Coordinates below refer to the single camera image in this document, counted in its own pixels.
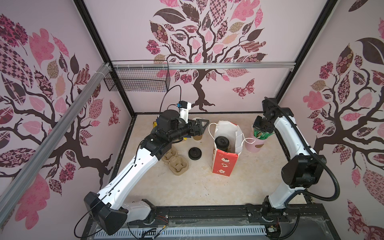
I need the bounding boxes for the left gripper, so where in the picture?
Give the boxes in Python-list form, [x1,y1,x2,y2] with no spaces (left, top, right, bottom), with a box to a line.
[169,118,209,142]

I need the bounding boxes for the pink cylinder holder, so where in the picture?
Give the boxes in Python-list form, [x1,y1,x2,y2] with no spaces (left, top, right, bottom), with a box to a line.
[245,136,266,153]

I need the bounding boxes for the red white paper bag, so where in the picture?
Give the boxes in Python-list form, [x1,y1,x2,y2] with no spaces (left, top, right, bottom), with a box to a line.
[208,121,255,177]

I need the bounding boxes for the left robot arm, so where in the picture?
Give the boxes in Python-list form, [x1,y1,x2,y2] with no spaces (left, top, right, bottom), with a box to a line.
[84,110,210,235]

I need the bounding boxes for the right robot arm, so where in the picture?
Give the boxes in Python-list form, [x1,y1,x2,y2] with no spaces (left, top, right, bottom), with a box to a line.
[253,98,341,216]

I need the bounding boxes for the green white straw packets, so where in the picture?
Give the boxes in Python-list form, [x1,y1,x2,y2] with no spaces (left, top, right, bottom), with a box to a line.
[253,128,274,140]

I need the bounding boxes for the stack of paper cups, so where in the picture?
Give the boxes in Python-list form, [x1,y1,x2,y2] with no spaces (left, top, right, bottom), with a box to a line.
[193,118,205,141]

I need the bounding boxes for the stack of black lids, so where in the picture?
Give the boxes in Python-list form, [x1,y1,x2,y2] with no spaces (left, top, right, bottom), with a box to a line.
[188,147,202,161]

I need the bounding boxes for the pulp cup carrier tray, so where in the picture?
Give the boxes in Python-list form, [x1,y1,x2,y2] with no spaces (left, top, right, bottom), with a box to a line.
[162,148,189,176]

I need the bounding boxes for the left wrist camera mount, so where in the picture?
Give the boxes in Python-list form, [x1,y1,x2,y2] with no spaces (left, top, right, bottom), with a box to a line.
[177,101,192,123]

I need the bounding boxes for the aluminium frame bar back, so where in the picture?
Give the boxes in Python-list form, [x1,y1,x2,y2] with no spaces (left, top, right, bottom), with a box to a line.
[113,62,296,70]

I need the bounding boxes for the aluminium frame bar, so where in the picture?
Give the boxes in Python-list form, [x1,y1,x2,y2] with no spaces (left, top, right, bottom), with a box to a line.
[1,63,111,224]
[113,62,296,70]

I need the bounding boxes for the black wire basket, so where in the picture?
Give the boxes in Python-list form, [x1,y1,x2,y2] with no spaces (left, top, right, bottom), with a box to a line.
[104,60,171,92]

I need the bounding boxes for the white cable duct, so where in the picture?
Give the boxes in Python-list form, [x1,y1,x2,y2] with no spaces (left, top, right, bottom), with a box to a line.
[94,226,267,240]

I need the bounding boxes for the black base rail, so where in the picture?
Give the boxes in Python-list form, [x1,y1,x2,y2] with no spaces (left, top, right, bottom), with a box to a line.
[81,204,340,240]

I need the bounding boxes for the aluminium frame bar left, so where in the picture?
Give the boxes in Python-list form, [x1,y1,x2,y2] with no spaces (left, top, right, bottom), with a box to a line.
[1,63,111,224]

